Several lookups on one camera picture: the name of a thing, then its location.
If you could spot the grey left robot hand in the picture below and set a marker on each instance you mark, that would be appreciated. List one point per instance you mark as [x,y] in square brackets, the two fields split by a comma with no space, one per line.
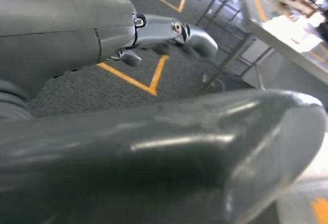
[102,164]

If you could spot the metal workbench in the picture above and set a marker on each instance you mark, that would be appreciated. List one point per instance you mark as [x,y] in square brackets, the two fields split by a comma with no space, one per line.
[294,57]

